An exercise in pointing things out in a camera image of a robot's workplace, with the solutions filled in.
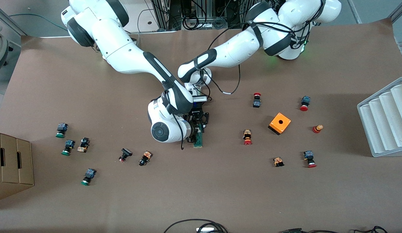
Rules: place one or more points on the green mushroom push button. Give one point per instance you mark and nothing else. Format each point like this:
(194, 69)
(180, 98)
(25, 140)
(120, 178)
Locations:
(62, 128)
(68, 146)
(88, 175)

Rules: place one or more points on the red push button black base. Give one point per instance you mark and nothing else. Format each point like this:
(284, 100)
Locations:
(257, 103)

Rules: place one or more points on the white power plug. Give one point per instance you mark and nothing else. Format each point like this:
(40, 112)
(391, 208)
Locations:
(205, 230)

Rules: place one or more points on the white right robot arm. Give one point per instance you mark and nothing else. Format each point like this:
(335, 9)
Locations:
(123, 51)

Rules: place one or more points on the aluminium frame bar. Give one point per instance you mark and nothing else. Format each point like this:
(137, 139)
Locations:
(354, 11)
(9, 22)
(400, 11)

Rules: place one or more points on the green rail module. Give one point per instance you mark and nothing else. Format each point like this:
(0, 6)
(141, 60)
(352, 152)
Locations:
(198, 143)

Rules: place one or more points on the red button orange contact block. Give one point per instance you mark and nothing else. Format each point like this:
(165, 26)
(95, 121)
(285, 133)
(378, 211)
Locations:
(247, 136)

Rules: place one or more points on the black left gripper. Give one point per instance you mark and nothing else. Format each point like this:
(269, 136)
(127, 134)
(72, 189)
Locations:
(198, 118)

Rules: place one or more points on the brown cardboard box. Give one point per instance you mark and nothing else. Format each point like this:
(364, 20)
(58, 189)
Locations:
(9, 191)

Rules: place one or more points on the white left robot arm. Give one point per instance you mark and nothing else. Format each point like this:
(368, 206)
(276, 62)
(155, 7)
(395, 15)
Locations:
(239, 45)

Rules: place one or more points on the black square button red terminals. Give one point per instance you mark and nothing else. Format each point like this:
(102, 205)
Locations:
(125, 153)

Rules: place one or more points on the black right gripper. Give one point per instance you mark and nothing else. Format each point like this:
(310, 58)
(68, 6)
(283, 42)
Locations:
(193, 132)

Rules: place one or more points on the white ribbed tray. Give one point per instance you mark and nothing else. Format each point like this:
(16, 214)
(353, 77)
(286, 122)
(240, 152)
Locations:
(382, 129)

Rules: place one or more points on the orange black contact block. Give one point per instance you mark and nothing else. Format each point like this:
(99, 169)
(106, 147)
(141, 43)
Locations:
(278, 161)

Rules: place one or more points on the orange button enclosure box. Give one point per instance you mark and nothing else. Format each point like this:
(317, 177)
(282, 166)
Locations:
(275, 124)

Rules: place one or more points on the red orange button head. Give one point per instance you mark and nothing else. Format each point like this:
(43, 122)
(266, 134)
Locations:
(317, 128)

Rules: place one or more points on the red mushroom button blue base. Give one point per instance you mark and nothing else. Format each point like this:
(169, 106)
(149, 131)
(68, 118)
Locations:
(305, 103)
(309, 158)

